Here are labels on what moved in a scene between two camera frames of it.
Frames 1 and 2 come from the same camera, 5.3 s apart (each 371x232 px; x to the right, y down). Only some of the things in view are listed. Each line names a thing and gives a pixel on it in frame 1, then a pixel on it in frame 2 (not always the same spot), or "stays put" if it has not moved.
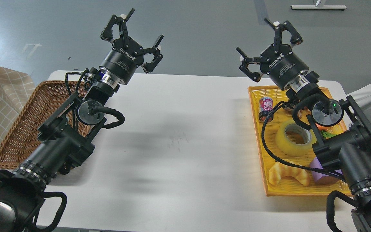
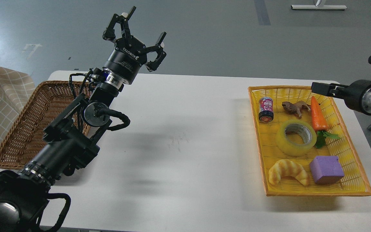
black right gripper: (284, 68) to (364, 96)
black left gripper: (126, 55) stays put
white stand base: (318, 7) stays put
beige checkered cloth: (3, 94) stays put
